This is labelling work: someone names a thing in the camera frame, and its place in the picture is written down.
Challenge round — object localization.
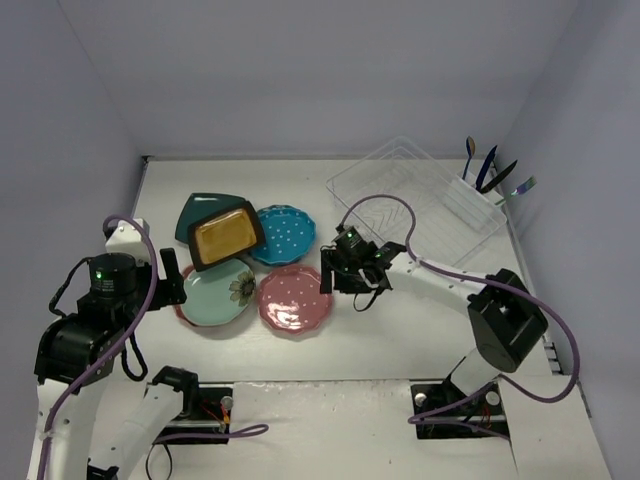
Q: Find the blue knife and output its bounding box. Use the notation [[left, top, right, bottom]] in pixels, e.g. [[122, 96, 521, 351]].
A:
[[475, 145, 498, 192]]

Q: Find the yellow square plate black rim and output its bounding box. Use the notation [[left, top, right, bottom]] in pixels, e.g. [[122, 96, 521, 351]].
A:
[[187, 201, 266, 272]]

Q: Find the pink polka dot plate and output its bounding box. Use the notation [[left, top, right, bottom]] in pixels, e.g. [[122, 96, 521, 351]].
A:
[[256, 264, 334, 338]]

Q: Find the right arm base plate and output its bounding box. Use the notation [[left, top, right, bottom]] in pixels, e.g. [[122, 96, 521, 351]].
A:
[[410, 383, 510, 441]]

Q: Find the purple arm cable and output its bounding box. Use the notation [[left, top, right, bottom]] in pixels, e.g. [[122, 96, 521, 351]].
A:
[[34, 214, 270, 480], [341, 194, 581, 441]]

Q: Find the red plate under flower plate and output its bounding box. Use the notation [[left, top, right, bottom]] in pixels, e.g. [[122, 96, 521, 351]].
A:
[[172, 265, 196, 327]]

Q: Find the dark blue spoon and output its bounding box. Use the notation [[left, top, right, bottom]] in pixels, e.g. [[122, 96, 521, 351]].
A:
[[461, 136, 476, 180]]

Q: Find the iridescent fork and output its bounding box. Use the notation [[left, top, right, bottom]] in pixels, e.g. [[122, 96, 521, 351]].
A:
[[495, 176, 537, 206]]

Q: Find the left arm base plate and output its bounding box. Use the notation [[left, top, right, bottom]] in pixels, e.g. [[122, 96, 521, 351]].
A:
[[159, 383, 233, 445]]

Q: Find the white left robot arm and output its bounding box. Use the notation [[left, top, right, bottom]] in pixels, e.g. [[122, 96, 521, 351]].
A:
[[28, 248, 200, 479]]

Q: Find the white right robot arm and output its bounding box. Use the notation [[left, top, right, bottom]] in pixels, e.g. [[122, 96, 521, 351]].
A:
[[320, 227, 548, 412]]

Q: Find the blue polka dot plate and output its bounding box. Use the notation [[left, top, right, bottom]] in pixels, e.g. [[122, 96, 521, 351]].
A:
[[249, 205, 316, 266]]

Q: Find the clear wire dish rack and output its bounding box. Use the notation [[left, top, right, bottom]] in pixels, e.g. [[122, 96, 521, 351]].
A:
[[327, 136, 509, 269]]

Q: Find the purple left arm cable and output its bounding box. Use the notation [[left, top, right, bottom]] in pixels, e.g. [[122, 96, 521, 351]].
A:
[[34, 214, 270, 480]]

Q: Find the light green flower plate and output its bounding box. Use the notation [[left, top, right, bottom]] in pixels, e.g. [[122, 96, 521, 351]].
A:
[[181, 259, 256, 328]]

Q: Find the white cutlery holder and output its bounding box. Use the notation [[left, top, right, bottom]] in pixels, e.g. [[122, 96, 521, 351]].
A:
[[443, 176, 506, 236]]

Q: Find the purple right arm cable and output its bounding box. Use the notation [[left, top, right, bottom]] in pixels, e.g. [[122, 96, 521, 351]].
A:
[[341, 194, 581, 441]]

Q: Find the dark teal square plate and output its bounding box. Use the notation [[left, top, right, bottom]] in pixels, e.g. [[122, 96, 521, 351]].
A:
[[174, 192, 245, 244]]

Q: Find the black knife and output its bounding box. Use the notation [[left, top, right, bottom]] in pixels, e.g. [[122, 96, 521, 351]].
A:
[[480, 160, 518, 194]]

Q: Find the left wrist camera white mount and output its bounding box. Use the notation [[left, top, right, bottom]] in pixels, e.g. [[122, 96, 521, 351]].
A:
[[103, 218, 151, 265]]

